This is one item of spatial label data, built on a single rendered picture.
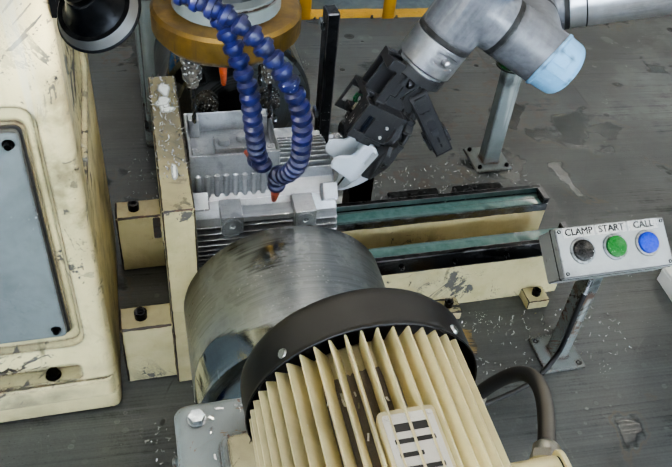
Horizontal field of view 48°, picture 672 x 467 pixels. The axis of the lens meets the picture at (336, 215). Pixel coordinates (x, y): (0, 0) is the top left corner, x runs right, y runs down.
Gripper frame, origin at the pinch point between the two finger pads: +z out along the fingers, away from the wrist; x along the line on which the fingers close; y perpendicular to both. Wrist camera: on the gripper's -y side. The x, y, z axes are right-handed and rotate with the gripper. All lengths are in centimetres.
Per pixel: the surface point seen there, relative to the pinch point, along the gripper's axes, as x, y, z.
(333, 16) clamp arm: -18.0, 7.1, -14.4
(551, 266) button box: 15.5, -25.0, -8.4
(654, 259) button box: 18.0, -36.3, -16.9
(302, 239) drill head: 18.0, 13.0, -1.6
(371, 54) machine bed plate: -80, -39, 10
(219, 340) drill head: 27.5, 20.1, 7.4
